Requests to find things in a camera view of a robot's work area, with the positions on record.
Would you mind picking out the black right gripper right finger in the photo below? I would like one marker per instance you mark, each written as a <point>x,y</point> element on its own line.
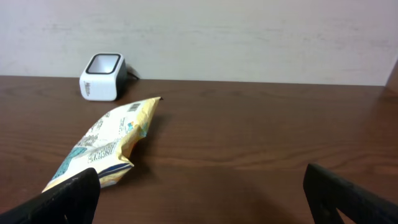
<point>329,194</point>

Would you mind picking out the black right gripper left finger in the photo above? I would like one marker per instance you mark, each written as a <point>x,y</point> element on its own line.
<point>71,201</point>

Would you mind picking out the cream snack bag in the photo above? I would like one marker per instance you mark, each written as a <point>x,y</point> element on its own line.
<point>107,145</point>

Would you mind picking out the white barcode scanner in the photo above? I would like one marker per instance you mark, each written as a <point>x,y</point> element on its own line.
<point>104,77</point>

